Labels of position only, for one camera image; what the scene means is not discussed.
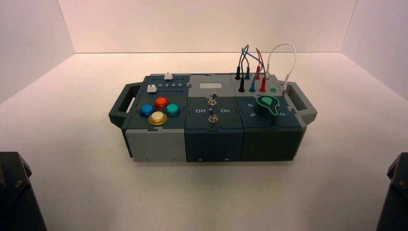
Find dark rotary knob green teardrop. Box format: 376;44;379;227
255;94;281;122

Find dark green grey task box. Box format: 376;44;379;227
108;73;318;163

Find teal push button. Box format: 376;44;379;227
164;103;182;117

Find orange push button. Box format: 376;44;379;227
154;97;170;110

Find yellow push button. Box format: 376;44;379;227
148;111;168;126

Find blue push button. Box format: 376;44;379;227
139;103;156;117

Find red banana plug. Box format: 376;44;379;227
255;48;268;93

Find black jumper cable with plugs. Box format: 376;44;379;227
235;44;250;93

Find blue jumper cable with plugs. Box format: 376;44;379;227
241;47;265;93

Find white jumper cable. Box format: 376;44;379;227
266;43;297;90

